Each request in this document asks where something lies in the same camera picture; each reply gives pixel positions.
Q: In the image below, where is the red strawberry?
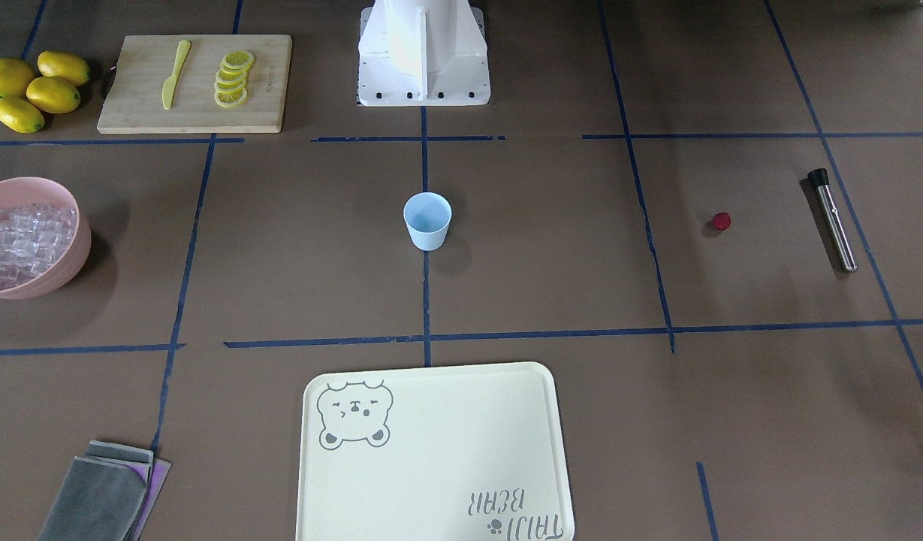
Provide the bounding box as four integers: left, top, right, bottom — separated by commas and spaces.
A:
711, 212, 732, 231

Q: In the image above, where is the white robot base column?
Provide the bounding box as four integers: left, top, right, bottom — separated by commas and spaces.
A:
356, 1, 491, 107

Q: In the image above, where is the light blue plastic cup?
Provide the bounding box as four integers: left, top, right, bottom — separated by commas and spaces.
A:
403, 192, 452, 251

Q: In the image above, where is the pink bowl of ice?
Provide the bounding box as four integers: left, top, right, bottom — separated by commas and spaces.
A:
0, 176, 92, 299

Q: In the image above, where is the cream bear serving tray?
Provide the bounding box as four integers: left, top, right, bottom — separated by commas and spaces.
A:
295, 361, 577, 540

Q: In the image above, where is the lemon slices row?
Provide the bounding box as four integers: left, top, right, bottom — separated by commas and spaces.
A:
213, 50, 255, 107

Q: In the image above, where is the yellow plastic knife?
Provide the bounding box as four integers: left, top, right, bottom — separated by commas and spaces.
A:
160, 40, 192, 110

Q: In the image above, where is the wooden cutting board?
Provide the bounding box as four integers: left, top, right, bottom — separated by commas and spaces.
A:
97, 35, 293, 134

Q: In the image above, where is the grey folded cloth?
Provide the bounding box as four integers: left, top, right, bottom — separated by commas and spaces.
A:
38, 440, 172, 540

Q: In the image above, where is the yellow lemon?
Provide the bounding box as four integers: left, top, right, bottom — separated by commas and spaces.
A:
0, 97, 45, 134
26, 76, 81, 114
38, 50, 92, 88
0, 57, 38, 98

